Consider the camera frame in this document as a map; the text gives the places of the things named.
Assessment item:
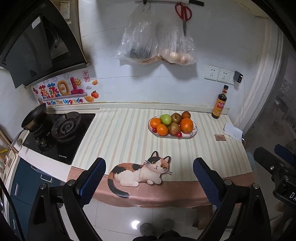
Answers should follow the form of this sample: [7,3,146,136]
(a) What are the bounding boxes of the large orange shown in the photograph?
[180,118,194,134]

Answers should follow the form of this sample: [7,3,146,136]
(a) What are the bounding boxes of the brownish apple front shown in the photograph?
[168,122,181,136]

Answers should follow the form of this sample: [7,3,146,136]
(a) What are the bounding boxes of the brownish apple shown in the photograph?
[171,113,182,124]
[168,122,181,136]

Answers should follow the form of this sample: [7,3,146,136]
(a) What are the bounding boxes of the small dark orange fruit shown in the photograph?
[181,111,191,119]

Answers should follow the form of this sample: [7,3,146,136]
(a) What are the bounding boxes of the green apple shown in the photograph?
[159,114,172,126]

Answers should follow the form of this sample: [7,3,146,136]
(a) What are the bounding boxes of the wooden stool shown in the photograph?
[192,205,213,230]

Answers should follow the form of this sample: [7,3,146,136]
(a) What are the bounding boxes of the small brown coaster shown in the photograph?
[214,134,226,141]

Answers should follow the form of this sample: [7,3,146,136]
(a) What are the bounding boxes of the black gas stove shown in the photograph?
[23,111,95,165]

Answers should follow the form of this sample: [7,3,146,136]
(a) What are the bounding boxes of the crumpled white paper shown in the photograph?
[223,123,243,142]

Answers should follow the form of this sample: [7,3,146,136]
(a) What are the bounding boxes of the blue kitchen cabinet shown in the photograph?
[11,159,65,237]

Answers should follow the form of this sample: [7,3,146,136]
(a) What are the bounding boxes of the grey slipper right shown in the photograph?
[162,218,175,232]

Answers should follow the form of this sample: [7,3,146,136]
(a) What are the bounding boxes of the grey slipper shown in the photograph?
[140,223,157,237]
[162,218,175,232]

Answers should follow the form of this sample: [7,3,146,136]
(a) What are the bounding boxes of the oval floral ceramic plate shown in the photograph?
[147,115,198,139]

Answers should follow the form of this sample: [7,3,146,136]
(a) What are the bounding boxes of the striped cat table cloth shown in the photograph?
[67,108,254,208]

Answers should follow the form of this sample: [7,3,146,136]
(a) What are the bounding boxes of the grey slipper left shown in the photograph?
[140,223,157,237]

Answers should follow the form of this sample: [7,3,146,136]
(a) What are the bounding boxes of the black frying pan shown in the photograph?
[9,103,47,150]

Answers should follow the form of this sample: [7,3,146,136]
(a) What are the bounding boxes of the dark soy sauce bottle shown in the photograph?
[211,85,229,119]

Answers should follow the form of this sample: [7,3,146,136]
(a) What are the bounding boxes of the black plug adapter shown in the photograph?
[233,71,243,83]

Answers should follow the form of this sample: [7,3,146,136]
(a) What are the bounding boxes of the plastic bag with eggs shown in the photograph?
[159,18,197,66]

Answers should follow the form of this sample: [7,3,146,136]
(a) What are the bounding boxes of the plastic bag dark contents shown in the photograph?
[116,3,160,65]

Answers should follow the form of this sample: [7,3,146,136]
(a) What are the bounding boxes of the black range hood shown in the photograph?
[1,1,90,87]

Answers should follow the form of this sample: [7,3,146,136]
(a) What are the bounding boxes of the colourful wall sticker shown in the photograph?
[31,69,100,106]

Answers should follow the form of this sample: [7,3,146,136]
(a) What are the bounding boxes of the white double wall socket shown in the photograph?
[204,65,234,85]

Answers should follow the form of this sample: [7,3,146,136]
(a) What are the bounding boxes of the red handled scissors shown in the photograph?
[175,3,192,36]

